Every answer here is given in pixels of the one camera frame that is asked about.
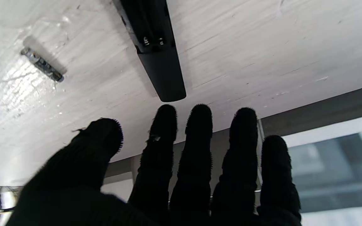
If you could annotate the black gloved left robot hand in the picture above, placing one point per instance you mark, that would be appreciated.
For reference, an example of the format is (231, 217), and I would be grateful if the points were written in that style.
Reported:
(193, 188)

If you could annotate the black remote control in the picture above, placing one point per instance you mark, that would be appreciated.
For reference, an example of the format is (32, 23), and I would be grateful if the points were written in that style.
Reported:
(159, 62)

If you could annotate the silver AAA battery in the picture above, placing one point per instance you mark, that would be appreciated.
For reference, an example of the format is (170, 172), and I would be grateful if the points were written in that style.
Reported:
(42, 65)

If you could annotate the city skyline backdrop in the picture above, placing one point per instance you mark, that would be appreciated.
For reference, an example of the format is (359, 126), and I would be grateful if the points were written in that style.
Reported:
(341, 175)

